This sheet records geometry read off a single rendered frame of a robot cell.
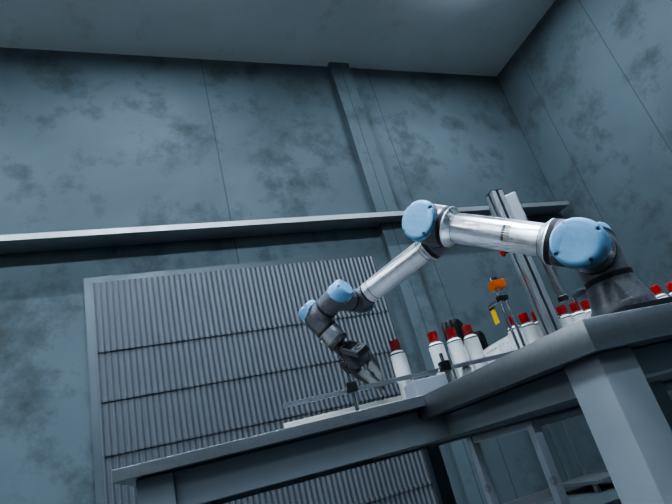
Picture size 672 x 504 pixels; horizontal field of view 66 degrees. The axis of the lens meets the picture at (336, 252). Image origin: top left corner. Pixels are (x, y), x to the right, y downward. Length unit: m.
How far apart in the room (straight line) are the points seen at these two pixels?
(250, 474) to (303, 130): 6.12
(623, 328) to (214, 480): 0.68
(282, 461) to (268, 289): 4.58
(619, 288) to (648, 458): 0.74
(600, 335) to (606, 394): 0.07
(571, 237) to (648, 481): 0.69
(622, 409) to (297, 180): 5.84
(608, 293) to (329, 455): 0.78
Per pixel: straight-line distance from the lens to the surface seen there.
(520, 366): 0.77
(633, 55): 7.65
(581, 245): 1.28
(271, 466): 0.98
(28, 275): 5.61
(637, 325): 0.73
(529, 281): 1.79
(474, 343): 1.78
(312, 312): 1.67
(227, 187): 6.10
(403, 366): 1.67
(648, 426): 0.72
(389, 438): 1.01
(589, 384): 0.72
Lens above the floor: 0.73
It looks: 23 degrees up
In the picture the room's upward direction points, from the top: 15 degrees counter-clockwise
